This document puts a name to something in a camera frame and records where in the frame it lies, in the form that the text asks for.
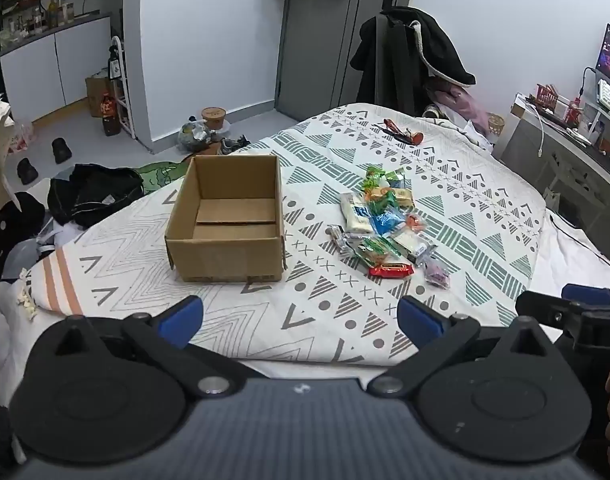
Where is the grey desk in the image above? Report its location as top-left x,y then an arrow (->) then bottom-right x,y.
502,92 -> 610,241

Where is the white bread packet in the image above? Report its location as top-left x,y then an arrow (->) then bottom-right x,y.
339,191 -> 374,235

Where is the red snack packet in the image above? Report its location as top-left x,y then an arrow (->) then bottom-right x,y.
368,261 -> 416,280

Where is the cardboard box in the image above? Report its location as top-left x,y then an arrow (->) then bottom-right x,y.
165,154 -> 288,284

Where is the black cable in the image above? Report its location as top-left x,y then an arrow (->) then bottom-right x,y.
549,212 -> 610,278

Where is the purple snack packet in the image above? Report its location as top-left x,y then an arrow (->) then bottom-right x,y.
423,258 -> 452,290

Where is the pair of grey shoes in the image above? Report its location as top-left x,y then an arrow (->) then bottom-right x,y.
217,135 -> 252,156

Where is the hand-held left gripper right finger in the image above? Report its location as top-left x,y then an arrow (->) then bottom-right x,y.
366,295 -> 556,397

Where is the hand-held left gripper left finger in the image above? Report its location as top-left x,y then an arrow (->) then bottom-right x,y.
54,295 -> 246,397

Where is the black bag on floor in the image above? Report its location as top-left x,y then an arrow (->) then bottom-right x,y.
47,162 -> 146,230

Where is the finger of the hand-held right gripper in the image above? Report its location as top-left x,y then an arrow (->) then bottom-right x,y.
561,283 -> 610,307
515,290 -> 592,334

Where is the white charging cable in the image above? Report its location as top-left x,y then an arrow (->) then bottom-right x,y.
524,95 -> 546,158

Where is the brown instant noodle cup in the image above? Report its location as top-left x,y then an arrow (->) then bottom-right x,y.
201,106 -> 228,132

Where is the white dark-striped snack packet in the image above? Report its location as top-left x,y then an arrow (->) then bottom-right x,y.
387,230 -> 438,266

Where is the white kitchen cabinet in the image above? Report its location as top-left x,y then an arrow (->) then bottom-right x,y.
0,14 -> 113,122

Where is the pink cloth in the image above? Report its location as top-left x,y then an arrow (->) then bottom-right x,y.
425,76 -> 490,133

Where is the brown cardboard carton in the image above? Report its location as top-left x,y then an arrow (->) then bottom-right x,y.
85,76 -> 116,119

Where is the white bed sheet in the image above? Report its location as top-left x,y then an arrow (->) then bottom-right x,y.
485,195 -> 610,341

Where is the row of counter bottles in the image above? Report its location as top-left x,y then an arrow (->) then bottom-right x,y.
0,0 -> 78,43

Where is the white metal rack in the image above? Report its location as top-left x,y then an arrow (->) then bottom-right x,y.
107,36 -> 137,141

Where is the green floor mat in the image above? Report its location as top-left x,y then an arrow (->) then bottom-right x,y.
135,156 -> 193,196

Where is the black jacket on chair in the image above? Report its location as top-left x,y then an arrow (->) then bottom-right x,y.
350,6 -> 477,117

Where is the red model building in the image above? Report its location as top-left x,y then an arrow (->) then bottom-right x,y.
529,82 -> 572,122

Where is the blue triangular snack packet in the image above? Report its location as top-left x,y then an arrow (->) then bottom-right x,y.
370,210 -> 408,237

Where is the crumpled plastic bag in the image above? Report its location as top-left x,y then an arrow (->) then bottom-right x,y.
178,119 -> 216,153

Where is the green biscuit packet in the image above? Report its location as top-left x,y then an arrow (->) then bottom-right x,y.
347,237 -> 400,267

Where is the key bunch with red tags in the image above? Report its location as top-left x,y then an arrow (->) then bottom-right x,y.
377,118 -> 425,145

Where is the pink plastic bag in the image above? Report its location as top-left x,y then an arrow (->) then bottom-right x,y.
11,120 -> 36,153

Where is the black slipper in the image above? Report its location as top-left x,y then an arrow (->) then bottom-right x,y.
17,158 -> 40,186
52,137 -> 73,165

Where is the orange cracker packet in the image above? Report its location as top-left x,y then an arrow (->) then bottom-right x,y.
362,186 -> 416,210

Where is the printed patterned blanket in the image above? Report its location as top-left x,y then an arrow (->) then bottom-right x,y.
22,102 -> 548,367

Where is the dark soda bottle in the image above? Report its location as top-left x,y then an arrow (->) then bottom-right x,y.
100,91 -> 122,137

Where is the grey door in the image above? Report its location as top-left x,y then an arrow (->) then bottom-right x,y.
274,0 -> 418,122

